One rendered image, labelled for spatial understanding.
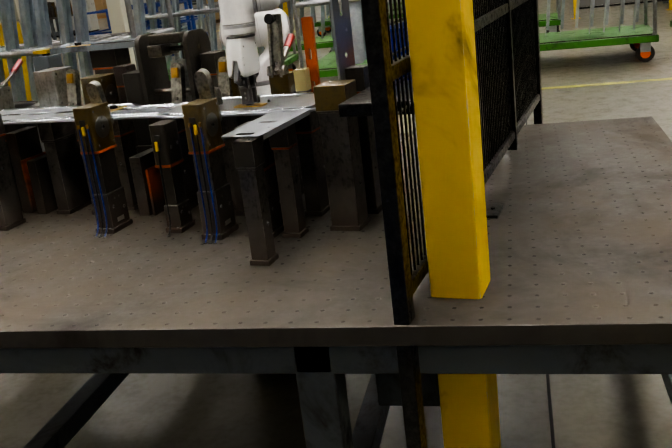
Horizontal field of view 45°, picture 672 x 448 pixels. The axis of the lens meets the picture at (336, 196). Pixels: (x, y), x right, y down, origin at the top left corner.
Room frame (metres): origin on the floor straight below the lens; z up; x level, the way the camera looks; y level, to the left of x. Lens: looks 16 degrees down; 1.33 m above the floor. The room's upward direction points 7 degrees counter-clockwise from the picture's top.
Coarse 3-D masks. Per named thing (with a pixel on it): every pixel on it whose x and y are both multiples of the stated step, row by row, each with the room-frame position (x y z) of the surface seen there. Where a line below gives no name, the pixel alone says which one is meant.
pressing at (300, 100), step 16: (240, 96) 2.26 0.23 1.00; (272, 96) 2.21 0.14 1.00; (288, 96) 2.17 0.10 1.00; (304, 96) 2.14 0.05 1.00; (0, 112) 2.54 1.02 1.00; (16, 112) 2.50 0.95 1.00; (32, 112) 2.46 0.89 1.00; (48, 112) 2.43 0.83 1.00; (64, 112) 2.40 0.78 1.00; (112, 112) 2.26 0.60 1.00; (128, 112) 2.23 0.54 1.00; (144, 112) 2.19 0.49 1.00; (160, 112) 2.16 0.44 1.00; (176, 112) 2.13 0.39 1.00; (224, 112) 2.05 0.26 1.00; (240, 112) 2.03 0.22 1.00; (256, 112) 2.01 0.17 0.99
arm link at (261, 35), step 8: (256, 16) 2.68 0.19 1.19; (256, 24) 2.67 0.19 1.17; (264, 24) 2.66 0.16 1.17; (288, 24) 2.69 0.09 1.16; (256, 32) 2.66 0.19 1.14; (264, 32) 2.66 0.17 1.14; (288, 32) 2.69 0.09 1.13; (256, 40) 2.67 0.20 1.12; (264, 40) 2.68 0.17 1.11; (264, 56) 2.68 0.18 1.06; (264, 64) 2.67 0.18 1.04; (264, 72) 2.67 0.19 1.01; (256, 80) 2.67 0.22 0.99; (264, 80) 2.67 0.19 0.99
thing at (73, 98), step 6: (66, 72) 2.54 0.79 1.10; (72, 72) 2.53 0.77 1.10; (78, 72) 2.54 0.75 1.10; (66, 78) 2.53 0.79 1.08; (72, 78) 2.52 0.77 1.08; (78, 78) 2.54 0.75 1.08; (66, 84) 2.53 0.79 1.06; (72, 84) 2.52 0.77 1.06; (78, 84) 2.53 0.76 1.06; (72, 90) 2.52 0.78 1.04; (78, 90) 2.52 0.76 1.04; (72, 96) 2.52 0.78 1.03; (78, 96) 2.52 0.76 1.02; (72, 102) 2.51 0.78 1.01; (78, 102) 2.51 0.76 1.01
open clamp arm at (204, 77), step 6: (198, 72) 1.99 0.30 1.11; (204, 72) 1.99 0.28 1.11; (198, 78) 1.99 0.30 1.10; (204, 78) 1.98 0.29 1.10; (210, 78) 2.00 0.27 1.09; (198, 84) 2.00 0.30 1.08; (204, 84) 1.99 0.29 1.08; (210, 84) 1.99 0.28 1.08; (198, 90) 2.00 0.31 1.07; (204, 90) 1.99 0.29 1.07; (210, 90) 1.99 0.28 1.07; (204, 96) 2.00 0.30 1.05; (210, 96) 1.99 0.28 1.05
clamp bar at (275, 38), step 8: (264, 16) 2.26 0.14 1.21; (272, 16) 2.25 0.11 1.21; (280, 16) 2.28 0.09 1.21; (272, 24) 2.28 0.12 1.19; (280, 24) 2.28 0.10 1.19; (272, 32) 2.28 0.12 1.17; (280, 32) 2.27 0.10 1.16; (272, 40) 2.28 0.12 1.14; (280, 40) 2.26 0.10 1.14; (272, 48) 2.28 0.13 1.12; (280, 48) 2.26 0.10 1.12; (272, 56) 2.27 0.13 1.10; (280, 56) 2.25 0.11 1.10; (272, 64) 2.26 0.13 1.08; (280, 64) 2.25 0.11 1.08; (272, 72) 2.26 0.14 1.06; (280, 72) 2.25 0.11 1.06
